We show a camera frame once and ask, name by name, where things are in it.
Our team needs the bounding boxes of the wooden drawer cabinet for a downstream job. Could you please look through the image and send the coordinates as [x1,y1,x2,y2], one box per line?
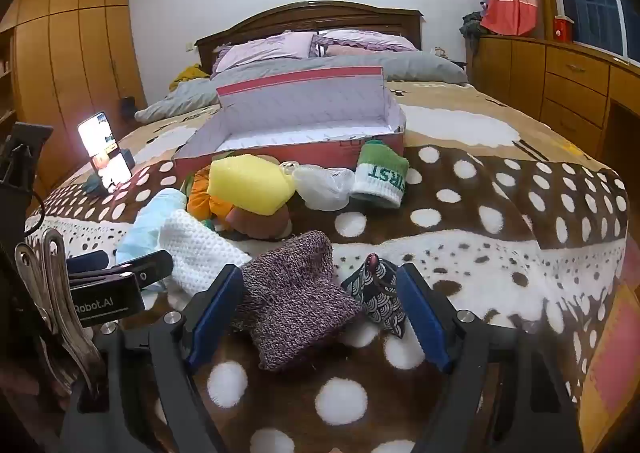
[465,30,640,254]

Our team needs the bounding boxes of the lilac pillow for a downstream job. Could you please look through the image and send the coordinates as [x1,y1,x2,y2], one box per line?
[312,29,418,56]
[212,32,321,74]

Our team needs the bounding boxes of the beige round item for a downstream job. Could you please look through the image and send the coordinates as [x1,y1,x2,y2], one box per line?
[220,206,293,240]

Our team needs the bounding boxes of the clear plastic bag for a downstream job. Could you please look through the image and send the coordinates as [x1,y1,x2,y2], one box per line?
[280,160,356,211]

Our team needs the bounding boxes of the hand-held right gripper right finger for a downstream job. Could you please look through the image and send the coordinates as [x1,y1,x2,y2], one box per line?
[397,263,583,453]

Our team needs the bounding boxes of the wooden wardrobe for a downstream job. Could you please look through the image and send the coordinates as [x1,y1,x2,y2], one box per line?
[0,0,148,194]

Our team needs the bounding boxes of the teal phone stand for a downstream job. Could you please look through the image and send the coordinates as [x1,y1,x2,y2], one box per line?
[82,148,136,197]

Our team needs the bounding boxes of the grey duvet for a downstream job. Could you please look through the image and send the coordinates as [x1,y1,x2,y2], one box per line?
[134,50,468,124]

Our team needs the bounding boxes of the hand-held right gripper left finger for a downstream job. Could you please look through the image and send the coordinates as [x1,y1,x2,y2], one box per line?
[62,263,244,453]

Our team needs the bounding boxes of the purple knitted cloth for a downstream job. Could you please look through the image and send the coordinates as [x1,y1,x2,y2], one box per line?
[232,230,363,373]

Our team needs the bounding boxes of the brown spotted sheep blanket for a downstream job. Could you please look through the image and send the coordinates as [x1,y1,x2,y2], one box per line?
[25,80,631,453]

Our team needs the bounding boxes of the dark floral sock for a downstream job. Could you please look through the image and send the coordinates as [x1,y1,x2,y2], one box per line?
[341,253,407,338]

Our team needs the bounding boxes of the yellow cloth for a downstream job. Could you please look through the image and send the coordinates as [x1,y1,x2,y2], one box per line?
[169,64,211,93]

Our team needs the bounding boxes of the black cable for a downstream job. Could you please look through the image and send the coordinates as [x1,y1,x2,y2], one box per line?
[22,168,47,236]

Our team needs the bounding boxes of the white knitted cloth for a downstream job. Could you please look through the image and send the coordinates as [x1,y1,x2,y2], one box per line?
[159,209,253,296]

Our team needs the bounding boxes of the orange pink floor mat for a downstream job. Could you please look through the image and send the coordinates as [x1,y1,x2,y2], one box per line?
[580,273,640,434]

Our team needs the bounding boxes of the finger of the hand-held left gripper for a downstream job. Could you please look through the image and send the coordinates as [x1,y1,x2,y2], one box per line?
[66,250,110,275]
[112,250,174,291]

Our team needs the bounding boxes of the red cardboard box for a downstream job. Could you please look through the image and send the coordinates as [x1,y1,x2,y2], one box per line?
[172,66,407,176]

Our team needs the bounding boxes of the dark clothes pile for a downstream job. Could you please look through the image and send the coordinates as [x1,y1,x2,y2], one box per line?
[460,10,488,39]

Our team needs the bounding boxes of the orange cloth bow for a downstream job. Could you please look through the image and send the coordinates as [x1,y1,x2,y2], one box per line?
[186,168,236,229]

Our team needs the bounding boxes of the wooden bed headboard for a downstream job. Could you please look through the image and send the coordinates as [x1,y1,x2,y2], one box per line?
[195,0,425,79]

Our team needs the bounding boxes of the pink pillow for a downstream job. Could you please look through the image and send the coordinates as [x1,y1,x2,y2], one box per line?
[325,44,381,58]

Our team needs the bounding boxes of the light blue face mask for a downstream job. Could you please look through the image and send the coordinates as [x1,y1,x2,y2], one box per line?
[116,188,188,291]

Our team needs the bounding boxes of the green white sock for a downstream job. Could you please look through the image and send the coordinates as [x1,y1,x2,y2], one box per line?
[350,139,410,209]

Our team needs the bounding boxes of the yellow sponge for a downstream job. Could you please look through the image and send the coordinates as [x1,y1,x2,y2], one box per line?
[207,156,297,216]

